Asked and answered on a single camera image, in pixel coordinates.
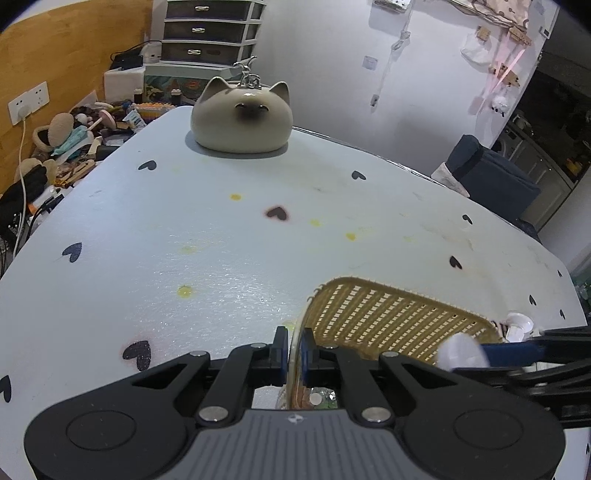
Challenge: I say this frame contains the white cloth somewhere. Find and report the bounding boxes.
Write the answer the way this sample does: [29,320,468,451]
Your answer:
[431,161,470,196]

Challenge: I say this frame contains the kitchen base cabinets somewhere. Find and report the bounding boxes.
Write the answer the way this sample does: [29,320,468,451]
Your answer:
[512,133,576,228]

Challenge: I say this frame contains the printed blanket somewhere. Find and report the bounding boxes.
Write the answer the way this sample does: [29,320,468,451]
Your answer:
[449,0,533,32]

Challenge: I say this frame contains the white hanging bag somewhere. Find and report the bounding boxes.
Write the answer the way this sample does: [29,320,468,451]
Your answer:
[460,34,491,64]

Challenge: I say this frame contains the plastic drawer unit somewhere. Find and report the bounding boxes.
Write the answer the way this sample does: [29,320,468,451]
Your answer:
[162,0,268,66]

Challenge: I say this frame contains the white power cable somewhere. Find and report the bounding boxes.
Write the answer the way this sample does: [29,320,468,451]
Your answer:
[10,117,29,243]

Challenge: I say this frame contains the white round object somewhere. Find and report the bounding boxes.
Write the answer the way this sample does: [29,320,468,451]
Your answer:
[437,334,491,370]

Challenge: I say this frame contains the dark blue chair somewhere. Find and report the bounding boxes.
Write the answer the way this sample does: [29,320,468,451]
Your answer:
[431,134,542,223]

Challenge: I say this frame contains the wall socket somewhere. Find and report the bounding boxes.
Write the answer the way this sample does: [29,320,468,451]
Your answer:
[7,81,49,125]

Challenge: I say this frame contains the teal face mask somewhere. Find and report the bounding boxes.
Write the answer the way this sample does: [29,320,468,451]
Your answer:
[50,128,89,156]

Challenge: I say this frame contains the washing machine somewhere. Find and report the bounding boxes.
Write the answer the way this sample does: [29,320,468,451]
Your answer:
[491,122,521,156]

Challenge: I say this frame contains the cat-shaped ceramic pot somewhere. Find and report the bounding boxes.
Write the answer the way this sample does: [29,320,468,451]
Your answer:
[191,76,293,155]

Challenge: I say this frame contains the white hanging cable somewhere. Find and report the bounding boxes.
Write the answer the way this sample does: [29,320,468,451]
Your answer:
[370,0,415,108]

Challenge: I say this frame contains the beige plush toy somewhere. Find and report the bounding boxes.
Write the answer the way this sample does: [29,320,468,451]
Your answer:
[31,113,75,153]

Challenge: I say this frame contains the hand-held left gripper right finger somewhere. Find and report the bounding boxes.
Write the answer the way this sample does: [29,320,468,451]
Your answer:
[300,327,551,426]

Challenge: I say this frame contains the white storage box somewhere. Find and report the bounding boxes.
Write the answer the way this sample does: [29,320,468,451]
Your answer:
[103,66,147,100]

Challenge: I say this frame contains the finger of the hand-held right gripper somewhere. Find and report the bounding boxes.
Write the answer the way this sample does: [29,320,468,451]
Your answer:
[450,358,591,422]
[482,324,591,369]

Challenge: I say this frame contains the yellow plastic basket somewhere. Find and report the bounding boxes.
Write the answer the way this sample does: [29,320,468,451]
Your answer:
[276,275,502,412]

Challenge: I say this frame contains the painted cabinet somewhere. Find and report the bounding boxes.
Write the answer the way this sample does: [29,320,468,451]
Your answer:
[143,62,232,107]

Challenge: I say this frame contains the silver metal figurine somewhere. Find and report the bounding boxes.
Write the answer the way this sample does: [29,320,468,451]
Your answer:
[233,55,262,89]

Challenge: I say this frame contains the black cloth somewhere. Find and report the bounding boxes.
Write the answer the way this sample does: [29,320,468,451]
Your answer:
[0,165,49,223]

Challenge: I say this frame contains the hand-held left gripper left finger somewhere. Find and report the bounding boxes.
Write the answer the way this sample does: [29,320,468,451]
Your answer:
[50,325,290,428]

